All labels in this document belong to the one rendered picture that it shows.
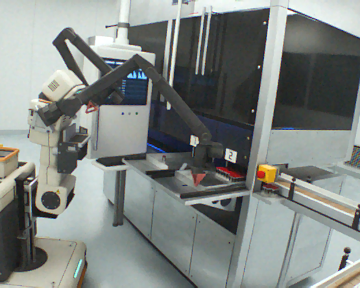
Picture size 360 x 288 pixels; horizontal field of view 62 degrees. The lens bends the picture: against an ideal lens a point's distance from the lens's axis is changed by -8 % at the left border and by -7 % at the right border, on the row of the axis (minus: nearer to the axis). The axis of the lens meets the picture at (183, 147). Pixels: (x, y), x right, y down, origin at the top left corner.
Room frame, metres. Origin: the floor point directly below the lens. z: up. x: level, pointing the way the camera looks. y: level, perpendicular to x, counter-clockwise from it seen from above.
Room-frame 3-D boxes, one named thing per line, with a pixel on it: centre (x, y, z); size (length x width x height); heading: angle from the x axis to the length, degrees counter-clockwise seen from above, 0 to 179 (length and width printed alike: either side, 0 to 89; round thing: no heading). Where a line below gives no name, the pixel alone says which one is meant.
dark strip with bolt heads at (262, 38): (1.61, -0.32, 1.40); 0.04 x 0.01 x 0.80; 35
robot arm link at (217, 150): (1.50, -0.13, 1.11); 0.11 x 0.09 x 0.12; 99
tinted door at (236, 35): (1.78, -0.22, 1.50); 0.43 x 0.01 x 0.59; 35
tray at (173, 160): (1.93, 0.01, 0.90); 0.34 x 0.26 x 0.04; 125
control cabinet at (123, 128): (2.27, 0.51, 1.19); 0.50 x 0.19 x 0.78; 135
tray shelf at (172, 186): (1.75, -0.03, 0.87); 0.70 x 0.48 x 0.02; 35
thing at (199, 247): (2.67, -0.19, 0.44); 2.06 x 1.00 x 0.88; 35
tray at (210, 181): (1.65, -0.18, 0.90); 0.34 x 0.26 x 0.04; 126
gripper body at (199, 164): (1.49, -0.08, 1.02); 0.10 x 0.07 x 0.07; 125
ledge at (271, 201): (1.52, -0.47, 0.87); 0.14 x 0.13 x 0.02; 125
